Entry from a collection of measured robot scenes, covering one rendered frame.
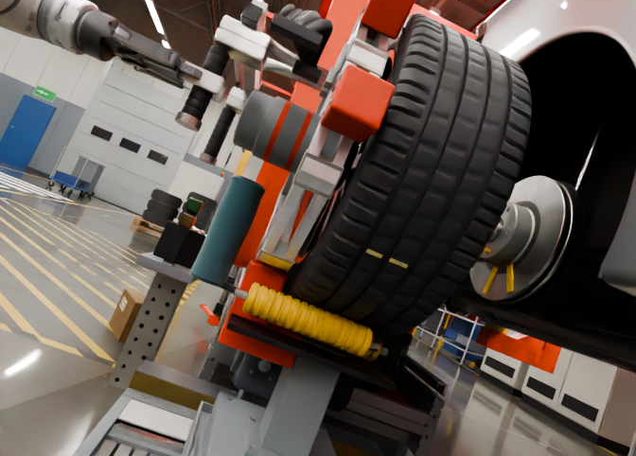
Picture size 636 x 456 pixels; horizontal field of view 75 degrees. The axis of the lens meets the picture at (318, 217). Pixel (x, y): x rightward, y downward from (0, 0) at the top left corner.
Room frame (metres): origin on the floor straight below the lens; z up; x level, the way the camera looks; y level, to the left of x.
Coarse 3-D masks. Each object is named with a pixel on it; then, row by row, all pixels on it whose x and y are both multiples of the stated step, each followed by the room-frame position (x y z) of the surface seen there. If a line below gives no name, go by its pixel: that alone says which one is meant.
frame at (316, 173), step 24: (360, 24) 0.72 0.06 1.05; (360, 48) 0.63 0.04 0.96; (384, 48) 0.68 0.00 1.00; (312, 144) 0.63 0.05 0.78; (312, 168) 0.63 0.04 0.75; (336, 168) 0.64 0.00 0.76; (288, 192) 1.13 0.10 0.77; (312, 192) 0.66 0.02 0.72; (288, 216) 0.70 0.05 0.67; (312, 216) 0.69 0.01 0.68; (264, 240) 0.80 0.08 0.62; (288, 240) 1.02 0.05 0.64; (288, 264) 0.78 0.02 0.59
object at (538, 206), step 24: (528, 192) 0.97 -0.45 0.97; (552, 192) 0.88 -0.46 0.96; (504, 216) 0.95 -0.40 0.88; (528, 216) 0.91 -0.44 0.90; (552, 216) 0.86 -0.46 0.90; (504, 240) 0.91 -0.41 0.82; (528, 240) 0.90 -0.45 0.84; (552, 240) 0.83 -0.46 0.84; (480, 264) 1.06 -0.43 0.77; (504, 264) 0.95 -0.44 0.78; (528, 264) 0.88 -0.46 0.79; (552, 264) 0.84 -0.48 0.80; (480, 288) 1.02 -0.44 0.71; (504, 288) 0.93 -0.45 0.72; (528, 288) 0.87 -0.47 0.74
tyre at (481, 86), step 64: (448, 64) 0.62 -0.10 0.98; (512, 64) 0.70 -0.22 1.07; (384, 128) 0.59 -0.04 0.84; (448, 128) 0.60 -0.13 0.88; (512, 128) 0.62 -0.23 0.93; (384, 192) 0.60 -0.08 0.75; (448, 192) 0.61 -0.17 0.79; (320, 256) 0.68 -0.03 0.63; (384, 256) 0.66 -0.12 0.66; (448, 256) 0.65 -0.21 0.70; (384, 320) 0.77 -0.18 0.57
